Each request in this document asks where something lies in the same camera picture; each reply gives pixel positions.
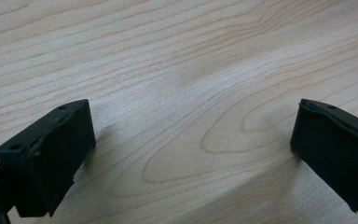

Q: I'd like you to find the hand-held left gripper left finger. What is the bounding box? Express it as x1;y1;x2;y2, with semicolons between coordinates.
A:
0;99;97;218

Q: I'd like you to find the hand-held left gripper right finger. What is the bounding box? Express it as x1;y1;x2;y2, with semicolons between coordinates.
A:
290;98;358;216

